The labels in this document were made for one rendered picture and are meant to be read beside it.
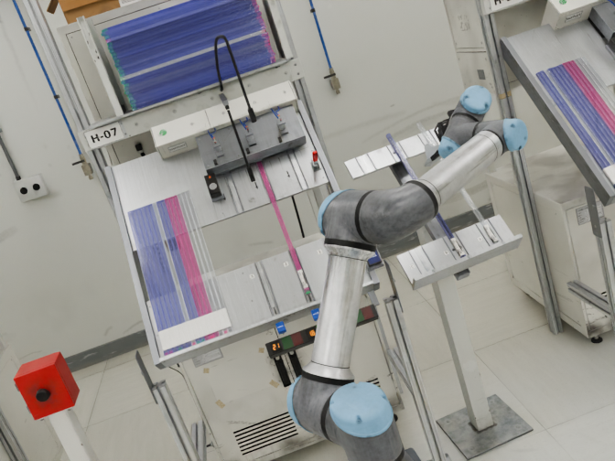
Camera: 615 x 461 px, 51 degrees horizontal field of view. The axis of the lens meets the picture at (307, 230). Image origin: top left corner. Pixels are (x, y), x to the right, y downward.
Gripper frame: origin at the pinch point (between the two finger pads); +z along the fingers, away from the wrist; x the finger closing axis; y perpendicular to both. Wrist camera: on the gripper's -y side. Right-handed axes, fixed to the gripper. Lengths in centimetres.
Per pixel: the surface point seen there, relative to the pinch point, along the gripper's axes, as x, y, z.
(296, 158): 38.9, 24.6, 18.9
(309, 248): 47.1, -6.5, 14.1
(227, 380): 86, -30, 55
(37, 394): 139, -15, 26
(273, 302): 64, -18, 13
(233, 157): 58, 31, 15
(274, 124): 42, 37, 15
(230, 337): 79, -23, 12
